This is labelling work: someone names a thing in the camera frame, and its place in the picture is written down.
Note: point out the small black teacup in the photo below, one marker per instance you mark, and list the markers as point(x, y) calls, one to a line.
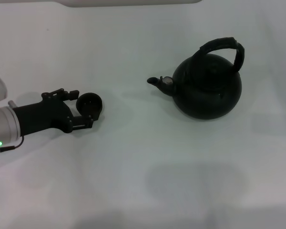
point(89, 105)

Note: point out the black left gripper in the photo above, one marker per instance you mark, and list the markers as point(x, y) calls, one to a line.
point(43, 114)

